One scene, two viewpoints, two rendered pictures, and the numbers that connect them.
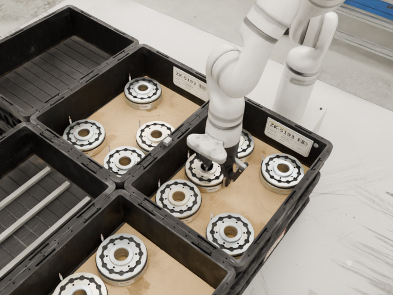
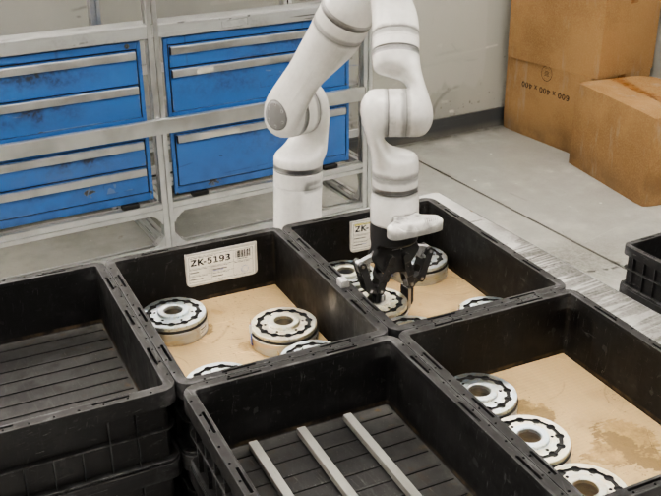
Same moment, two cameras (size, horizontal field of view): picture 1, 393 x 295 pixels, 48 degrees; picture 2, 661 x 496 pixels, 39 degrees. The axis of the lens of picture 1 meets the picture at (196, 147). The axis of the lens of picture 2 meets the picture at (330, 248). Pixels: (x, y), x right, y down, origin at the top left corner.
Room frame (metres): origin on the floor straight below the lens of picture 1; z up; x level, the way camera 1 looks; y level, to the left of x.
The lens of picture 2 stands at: (0.05, 1.15, 1.57)
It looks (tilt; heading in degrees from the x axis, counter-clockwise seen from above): 25 degrees down; 300
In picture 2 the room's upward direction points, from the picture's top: straight up
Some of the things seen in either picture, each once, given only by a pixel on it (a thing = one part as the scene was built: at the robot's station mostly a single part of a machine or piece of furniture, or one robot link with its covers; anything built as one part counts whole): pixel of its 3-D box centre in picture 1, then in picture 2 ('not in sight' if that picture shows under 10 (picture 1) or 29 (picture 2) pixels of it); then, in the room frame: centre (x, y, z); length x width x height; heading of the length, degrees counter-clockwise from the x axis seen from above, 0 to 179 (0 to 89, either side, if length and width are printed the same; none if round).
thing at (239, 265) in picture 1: (233, 167); (414, 261); (0.61, -0.08, 0.92); 0.40 x 0.30 x 0.02; 146
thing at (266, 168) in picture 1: (282, 170); (417, 258); (0.66, -0.21, 0.86); 0.10 x 0.10 x 0.01
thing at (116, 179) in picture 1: (133, 106); (237, 300); (0.78, 0.16, 0.92); 0.40 x 0.30 x 0.02; 146
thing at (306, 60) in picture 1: (310, 41); (298, 130); (0.93, -0.27, 1.03); 0.09 x 0.09 x 0.17; 77
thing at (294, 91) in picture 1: (295, 89); (297, 210); (0.94, -0.26, 0.87); 0.09 x 0.09 x 0.17; 53
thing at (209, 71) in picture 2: not in sight; (264, 104); (1.91, -1.60, 0.60); 0.72 x 0.03 x 0.56; 59
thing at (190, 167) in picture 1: (206, 168); (376, 302); (0.65, -0.03, 0.86); 0.10 x 0.10 x 0.01
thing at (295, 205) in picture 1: (230, 181); (413, 288); (0.61, -0.08, 0.87); 0.40 x 0.30 x 0.11; 146
